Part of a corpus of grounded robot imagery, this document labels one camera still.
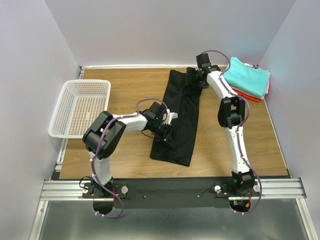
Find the black t shirt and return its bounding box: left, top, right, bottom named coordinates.
left=150, top=67, right=202, bottom=167

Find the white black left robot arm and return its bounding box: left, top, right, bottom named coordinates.
left=82, top=102, right=178, bottom=196

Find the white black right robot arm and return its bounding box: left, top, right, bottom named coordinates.
left=191, top=51, right=255, bottom=194

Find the folded turquoise t shirt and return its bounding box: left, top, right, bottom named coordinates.
left=223, top=57, right=271, bottom=86

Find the folded red t shirt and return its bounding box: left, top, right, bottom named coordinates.
left=234, top=89, right=261, bottom=103

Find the white plastic laundry basket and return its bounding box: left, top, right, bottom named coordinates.
left=48, top=79, right=111, bottom=139

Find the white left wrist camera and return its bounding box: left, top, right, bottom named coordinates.
left=162, top=109, right=178, bottom=125

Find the aluminium frame rail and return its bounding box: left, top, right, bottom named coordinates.
left=40, top=178, right=307, bottom=202

